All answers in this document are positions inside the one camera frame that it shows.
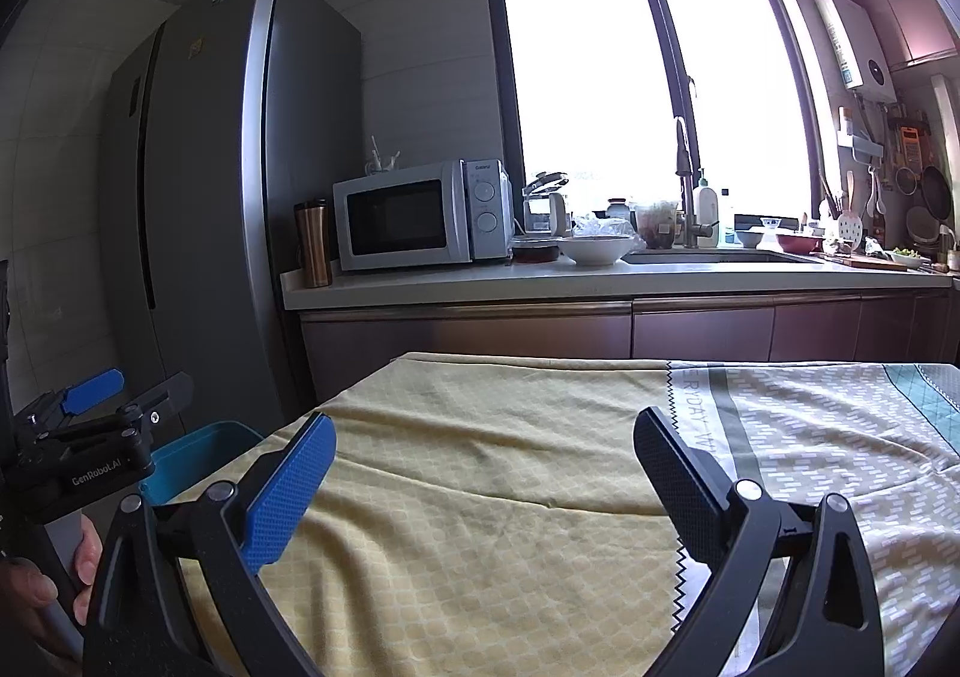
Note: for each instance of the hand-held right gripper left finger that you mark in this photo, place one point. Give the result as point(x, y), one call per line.
point(289, 489)

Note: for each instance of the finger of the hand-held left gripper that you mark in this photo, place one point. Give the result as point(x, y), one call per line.
point(161, 398)
point(90, 392)

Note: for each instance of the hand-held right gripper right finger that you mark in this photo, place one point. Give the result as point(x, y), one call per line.
point(675, 489)

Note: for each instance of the blue plastic bin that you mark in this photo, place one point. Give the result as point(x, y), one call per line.
point(202, 459)

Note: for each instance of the person's left hand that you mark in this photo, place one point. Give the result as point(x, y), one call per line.
point(88, 557)

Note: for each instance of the yellow patterned tablecloth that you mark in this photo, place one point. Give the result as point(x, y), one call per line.
point(487, 482)

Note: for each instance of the grey refrigerator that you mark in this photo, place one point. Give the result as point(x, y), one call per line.
point(210, 197)

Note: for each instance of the kitchen counter with cabinets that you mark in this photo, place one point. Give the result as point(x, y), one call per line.
point(525, 332)

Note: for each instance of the copper thermos mug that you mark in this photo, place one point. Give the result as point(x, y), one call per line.
point(313, 242)

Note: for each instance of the large white bowl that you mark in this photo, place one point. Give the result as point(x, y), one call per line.
point(596, 250)

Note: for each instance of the glass jar with food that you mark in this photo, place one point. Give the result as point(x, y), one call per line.
point(658, 226)

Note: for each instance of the clear plastic bag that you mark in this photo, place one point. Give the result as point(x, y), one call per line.
point(604, 226)

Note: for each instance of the dark red bowl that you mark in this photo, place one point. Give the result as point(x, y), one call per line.
point(536, 250)

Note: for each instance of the white soap bottle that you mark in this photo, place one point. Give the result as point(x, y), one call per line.
point(706, 208)

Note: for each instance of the metal kitchen faucet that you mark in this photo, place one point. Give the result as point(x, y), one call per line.
point(686, 197)

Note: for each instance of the wooden cutting board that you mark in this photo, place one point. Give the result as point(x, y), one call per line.
point(862, 262)

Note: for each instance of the white microwave oven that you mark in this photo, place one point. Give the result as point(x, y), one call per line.
point(405, 216)

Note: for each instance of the glass kettle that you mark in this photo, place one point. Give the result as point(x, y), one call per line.
point(544, 205)

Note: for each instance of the white plate with greens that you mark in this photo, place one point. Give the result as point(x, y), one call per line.
point(906, 257)

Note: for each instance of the small white ornament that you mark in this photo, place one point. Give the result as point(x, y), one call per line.
point(382, 156)

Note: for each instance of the white dotted spatula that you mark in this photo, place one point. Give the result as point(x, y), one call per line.
point(850, 212)

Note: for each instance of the black frying pan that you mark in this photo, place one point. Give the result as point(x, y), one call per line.
point(934, 191)

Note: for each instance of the hanging kitchen utensils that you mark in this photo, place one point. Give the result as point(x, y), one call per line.
point(900, 160)

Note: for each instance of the kitchen window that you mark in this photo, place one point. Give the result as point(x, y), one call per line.
point(600, 85)

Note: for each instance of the white water heater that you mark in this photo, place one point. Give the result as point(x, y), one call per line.
point(855, 44)

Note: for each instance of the pink wall cabinet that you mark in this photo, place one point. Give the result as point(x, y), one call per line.
point(900, 10)

